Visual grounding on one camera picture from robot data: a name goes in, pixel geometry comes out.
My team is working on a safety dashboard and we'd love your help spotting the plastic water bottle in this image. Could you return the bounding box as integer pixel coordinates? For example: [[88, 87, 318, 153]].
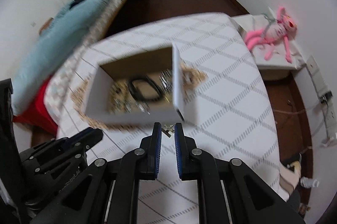
[[300, 177, 319, 189]]

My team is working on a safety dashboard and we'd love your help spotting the white power strip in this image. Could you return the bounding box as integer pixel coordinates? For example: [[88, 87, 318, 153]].
[[306, 55, 336, 147]]

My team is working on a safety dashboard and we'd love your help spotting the wooden bead bracelet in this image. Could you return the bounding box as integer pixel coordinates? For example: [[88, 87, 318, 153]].
[[107, 81, 130, 113]]

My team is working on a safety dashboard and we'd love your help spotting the red cloth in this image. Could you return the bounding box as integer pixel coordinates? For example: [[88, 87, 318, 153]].
[[13, 77, 58, 137]]

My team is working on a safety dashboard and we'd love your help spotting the pink panther plush toy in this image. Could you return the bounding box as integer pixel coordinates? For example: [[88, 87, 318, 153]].
[[244, 6, 297, 63]]

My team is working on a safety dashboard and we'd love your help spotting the white covered box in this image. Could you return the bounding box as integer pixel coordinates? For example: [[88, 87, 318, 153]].
[[231, 15, 306, 70]]

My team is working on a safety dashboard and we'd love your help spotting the teal blanket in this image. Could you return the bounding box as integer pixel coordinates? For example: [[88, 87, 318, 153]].
[[11, 0, 110, 115]]

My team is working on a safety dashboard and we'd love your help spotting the white patterned tablecloth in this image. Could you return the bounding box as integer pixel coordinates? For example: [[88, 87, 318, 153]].
[[56, 13, 280, 223]]

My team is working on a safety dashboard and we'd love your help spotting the thick silver chain necklace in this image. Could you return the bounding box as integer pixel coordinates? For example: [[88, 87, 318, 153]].
[[158, 69, 174, 96]]

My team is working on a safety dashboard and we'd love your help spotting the black charger plug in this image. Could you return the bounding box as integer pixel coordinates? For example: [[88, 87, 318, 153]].
[[319, 90, 333, 104]]

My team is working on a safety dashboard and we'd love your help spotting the white cardboard box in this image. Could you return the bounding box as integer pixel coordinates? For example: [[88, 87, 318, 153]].
[[81, 44, 185, 125]]

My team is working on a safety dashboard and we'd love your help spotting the thin silver chain necklace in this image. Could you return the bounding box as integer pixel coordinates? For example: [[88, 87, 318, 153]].
[[115, 97, 152, 115]]

